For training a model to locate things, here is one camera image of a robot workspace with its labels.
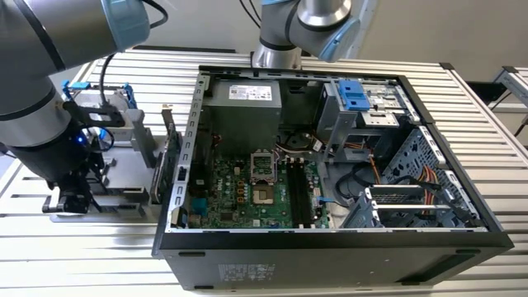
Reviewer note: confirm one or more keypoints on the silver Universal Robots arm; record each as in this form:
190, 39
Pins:
42, 46

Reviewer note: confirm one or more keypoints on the black RAM slot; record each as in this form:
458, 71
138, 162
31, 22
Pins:
292, 191
299, 191
310, 191
304, 191

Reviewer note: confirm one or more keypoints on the grey plastic parts rack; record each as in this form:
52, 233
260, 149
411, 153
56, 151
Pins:
128, 173

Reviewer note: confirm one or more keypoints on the hard disk in blue carrier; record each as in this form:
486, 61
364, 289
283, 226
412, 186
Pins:
88, 99

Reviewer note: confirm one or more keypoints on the graphics card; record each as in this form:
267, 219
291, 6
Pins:
167, 161

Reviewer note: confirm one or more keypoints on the green motherboard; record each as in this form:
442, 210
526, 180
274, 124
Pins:
231, 198

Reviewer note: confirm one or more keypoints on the grey power supply unit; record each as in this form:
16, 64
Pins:
243, 123

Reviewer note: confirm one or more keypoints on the CPU socket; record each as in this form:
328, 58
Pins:
264, 195

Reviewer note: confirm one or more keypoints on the thin metal locking lever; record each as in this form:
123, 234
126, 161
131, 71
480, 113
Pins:
275, 168

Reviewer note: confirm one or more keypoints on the black round fan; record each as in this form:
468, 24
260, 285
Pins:
296, 140

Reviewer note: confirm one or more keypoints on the open black PC case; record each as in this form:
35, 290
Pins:
288, 266

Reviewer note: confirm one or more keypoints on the grey metal drive bay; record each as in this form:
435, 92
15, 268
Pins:
342, 133

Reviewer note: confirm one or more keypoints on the blue plastic bay latch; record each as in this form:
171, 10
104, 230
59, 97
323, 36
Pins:
351, 96

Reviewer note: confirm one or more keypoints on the perforated metal disk bay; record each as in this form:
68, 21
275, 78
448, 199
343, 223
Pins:
406, 161

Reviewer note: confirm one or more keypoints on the metal slat side table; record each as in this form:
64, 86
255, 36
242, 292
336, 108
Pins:
514, 81

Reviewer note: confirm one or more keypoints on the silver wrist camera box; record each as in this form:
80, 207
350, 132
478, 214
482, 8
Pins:
122, 133

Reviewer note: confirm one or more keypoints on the grey disk bay frame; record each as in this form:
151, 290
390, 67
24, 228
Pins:
396, 193

